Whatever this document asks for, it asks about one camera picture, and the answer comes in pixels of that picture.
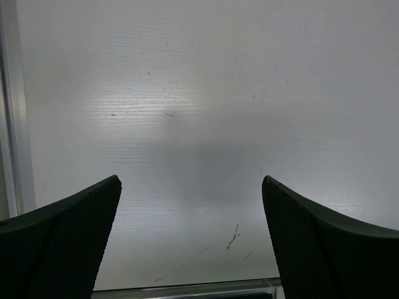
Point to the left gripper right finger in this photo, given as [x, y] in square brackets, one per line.
[321, 253]

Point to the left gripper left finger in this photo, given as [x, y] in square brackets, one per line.
[55, 251]

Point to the aluminium table edge rail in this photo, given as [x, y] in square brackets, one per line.
[15, 139]

